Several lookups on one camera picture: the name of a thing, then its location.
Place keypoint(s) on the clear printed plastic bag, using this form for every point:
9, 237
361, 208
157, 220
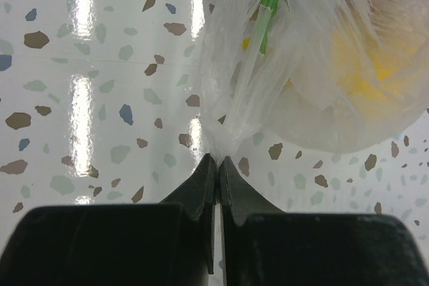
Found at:
267, 64

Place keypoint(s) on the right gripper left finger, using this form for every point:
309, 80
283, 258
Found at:
168, 243

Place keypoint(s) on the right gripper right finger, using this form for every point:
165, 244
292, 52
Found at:
263, 245

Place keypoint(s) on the yellow fake mango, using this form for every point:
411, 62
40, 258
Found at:
379, 70

